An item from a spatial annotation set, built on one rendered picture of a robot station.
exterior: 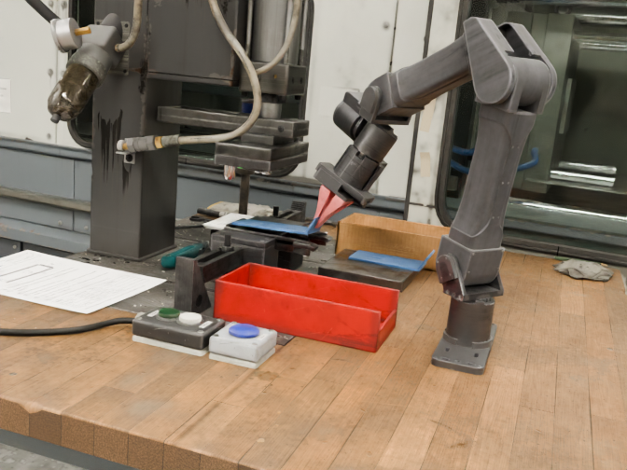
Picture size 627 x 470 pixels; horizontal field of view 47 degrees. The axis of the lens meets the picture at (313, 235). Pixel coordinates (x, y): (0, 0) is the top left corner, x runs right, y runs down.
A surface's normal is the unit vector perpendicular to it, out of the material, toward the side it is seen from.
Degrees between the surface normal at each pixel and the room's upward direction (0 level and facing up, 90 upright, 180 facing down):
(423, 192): 90
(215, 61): 90
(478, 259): 98
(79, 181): 90
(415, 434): 0
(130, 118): 90
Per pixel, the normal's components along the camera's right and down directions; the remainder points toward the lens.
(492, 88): -0.83, 0.05
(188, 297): -0.33, 0.18
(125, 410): 0.09, -0.97
